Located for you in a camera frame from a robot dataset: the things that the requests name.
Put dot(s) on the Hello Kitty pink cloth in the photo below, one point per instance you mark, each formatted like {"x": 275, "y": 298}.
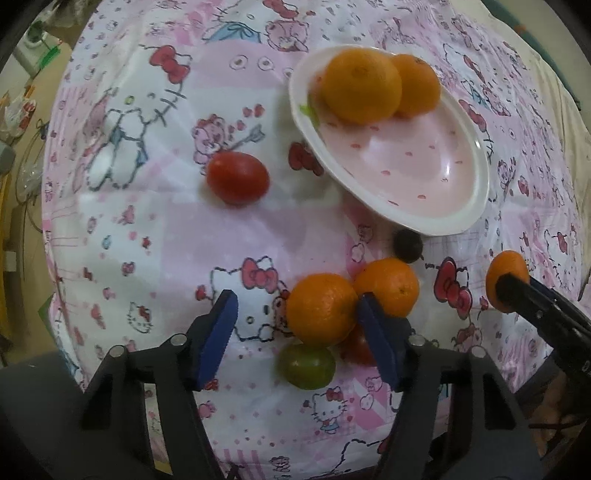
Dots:
{"x": 138, "y": 245}

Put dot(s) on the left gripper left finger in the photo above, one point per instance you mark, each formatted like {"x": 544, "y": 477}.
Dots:
{"x": 138, "y": 417}

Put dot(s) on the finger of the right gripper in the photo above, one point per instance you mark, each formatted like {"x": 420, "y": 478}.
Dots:
{"x": 562, "y": 303}
{"x": 546, "y": 318}

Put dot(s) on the red cherry tomato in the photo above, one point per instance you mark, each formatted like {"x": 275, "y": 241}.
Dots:
{"x": 237, "y": 178}
{"x": 355, "y": 348}

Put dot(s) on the pink strawberry plate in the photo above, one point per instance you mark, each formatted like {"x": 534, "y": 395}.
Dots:
{"x": 429, "y": 174}

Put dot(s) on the green grape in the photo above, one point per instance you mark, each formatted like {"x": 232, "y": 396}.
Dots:
{"x": 306, "y": 367}

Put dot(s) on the large orange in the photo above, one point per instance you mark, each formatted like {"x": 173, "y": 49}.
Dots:
{"x": 362, "y": 86}

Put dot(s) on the small orange mandarin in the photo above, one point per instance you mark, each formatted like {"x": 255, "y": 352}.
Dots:
{"x": 506, "y": 272}

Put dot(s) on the right hand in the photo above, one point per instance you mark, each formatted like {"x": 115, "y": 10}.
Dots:
{"x": 557, "y": 413}

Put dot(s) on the dark plum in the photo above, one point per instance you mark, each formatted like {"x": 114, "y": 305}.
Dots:
{"x": 408, "y": 245}

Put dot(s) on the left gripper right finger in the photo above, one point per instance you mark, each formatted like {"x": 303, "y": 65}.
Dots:
{"x": 457, "y": 418}

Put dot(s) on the medium orange mandarin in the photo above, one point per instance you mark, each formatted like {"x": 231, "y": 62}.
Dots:
{"x": 421, "y": 88}

